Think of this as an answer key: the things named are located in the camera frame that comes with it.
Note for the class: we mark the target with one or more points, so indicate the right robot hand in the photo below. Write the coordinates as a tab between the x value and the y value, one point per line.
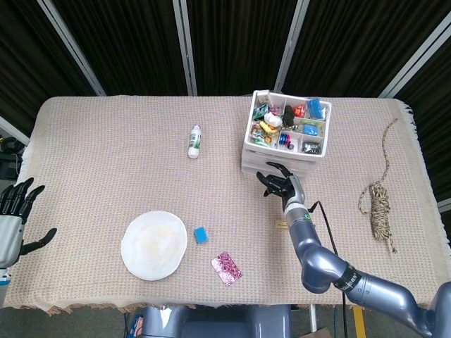
292	192

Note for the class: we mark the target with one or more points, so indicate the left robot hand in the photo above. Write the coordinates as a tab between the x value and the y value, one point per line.
10	236

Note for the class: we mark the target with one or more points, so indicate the yellow eraser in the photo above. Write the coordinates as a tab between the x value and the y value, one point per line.
280	224

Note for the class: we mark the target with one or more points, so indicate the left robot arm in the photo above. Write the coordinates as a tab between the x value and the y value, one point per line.
3	283

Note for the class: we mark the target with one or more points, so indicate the white drawer organizer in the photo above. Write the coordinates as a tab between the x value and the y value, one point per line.
282	155

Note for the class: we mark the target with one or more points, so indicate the black binder clips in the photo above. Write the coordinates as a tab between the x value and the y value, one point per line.
311	148

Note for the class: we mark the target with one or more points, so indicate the blue and red clips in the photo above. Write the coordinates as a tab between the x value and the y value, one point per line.
285	139

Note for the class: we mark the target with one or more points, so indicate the colourful candy packets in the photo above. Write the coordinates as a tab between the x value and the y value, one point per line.
260	138

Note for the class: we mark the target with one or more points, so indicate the blue and green packet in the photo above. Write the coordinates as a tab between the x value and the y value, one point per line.
310	128

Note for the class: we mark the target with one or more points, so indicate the yellow sponge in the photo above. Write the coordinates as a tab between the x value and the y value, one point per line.
268	127

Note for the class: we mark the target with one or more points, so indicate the white crumpled ball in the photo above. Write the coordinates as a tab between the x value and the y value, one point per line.
273	119

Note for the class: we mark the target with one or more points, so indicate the black pouch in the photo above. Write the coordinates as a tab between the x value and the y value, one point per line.
289	115

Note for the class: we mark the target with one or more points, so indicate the orange red packet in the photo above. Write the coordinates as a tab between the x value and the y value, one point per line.
299	111

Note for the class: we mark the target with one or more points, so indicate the green printed packet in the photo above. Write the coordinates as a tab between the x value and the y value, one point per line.
259	112

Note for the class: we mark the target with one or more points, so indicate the blue plastic pack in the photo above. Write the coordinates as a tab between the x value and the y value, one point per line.
314	108

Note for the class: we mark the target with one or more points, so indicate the white tag card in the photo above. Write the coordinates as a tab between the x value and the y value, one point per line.
264	97

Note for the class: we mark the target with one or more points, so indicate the blue and white block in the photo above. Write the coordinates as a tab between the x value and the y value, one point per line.
201	236

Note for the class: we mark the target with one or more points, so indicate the pink patterned card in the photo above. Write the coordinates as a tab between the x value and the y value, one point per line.
226	269

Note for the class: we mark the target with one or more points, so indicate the white bottle green label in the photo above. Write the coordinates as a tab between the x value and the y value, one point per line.
194	142

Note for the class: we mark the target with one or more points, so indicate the beige woven tablecloth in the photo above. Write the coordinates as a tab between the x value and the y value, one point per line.
105	158

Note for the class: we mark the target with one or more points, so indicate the white table leg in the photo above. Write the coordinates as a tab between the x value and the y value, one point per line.
312	317

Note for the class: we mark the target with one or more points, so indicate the white paper plate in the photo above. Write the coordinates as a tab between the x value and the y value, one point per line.
154	245

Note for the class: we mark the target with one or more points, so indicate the grey-blue robot torso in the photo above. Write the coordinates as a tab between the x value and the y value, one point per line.
218	322

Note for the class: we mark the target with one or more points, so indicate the blue and red package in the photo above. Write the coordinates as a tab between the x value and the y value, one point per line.
135	327

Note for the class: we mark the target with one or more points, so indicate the black pleated curtain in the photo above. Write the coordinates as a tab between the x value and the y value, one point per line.
123	45
21	53
239	45
352	45
433	88

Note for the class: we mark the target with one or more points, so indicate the aluminium frame post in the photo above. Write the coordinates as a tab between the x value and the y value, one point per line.
14	132
291	45
415	65
185	45
71	45

